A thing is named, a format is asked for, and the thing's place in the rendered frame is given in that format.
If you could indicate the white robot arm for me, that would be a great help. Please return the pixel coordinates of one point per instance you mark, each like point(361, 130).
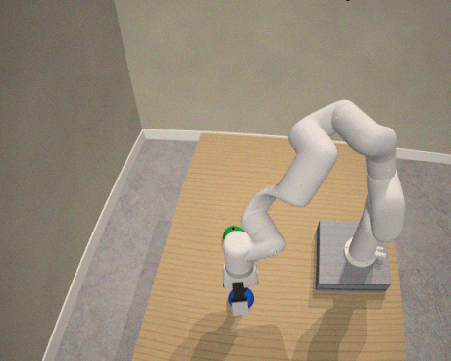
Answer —
point(316, 155)

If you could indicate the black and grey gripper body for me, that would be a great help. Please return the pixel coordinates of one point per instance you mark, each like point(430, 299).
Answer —
point(250, 281)

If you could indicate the green service bell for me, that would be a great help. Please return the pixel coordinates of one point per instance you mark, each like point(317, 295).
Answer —
point(231, 229)

